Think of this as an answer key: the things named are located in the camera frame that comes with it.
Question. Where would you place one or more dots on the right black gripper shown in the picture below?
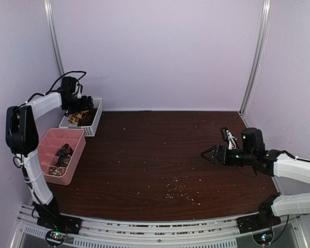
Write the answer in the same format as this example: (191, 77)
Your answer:
(217, 149)

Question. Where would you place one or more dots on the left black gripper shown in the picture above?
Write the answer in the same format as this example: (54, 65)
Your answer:
(87, 105)

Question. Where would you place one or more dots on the dark red patterned tie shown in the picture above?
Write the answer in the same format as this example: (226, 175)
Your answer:
(87, 118)

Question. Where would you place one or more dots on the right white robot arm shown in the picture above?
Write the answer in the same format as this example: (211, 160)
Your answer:
(273, 163)

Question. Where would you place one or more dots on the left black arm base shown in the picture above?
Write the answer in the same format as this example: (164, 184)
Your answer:
(51, 218)

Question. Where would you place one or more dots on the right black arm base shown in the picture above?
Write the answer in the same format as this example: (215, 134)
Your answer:
(265, 218)

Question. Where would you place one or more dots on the leopard print tie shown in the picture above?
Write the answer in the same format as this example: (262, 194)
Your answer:
(77, 117)

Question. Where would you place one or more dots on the white perforated plastic basket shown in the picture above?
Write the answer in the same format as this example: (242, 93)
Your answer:
(89, 130)

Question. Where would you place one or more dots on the pink divided plastic box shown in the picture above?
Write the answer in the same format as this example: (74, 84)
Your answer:
(49, 146)

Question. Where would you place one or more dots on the rolled dark tie in box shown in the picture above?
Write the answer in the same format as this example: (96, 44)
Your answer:
(64, 155)

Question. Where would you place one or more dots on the rolled leopard tie in box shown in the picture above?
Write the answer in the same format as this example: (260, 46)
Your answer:
(57, 171)

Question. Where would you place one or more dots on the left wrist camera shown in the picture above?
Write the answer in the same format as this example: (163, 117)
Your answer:
(72, 86)

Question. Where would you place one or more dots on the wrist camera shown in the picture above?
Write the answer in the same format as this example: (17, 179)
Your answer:
(229, 138)
(72, 86)

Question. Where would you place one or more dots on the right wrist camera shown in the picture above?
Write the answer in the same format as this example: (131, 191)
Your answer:
(229, 138)

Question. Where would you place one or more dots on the aluminium front rail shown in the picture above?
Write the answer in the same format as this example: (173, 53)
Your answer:
(218, 232)

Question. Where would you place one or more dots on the left aluminium frame post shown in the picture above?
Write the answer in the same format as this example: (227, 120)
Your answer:
(53, 35)

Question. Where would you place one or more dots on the aluminium frame post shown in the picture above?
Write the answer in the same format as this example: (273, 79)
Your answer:
(53, 35)
(260, 46)

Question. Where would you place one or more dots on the right aluminium frame post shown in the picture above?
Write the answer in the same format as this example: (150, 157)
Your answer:
(260, 46)

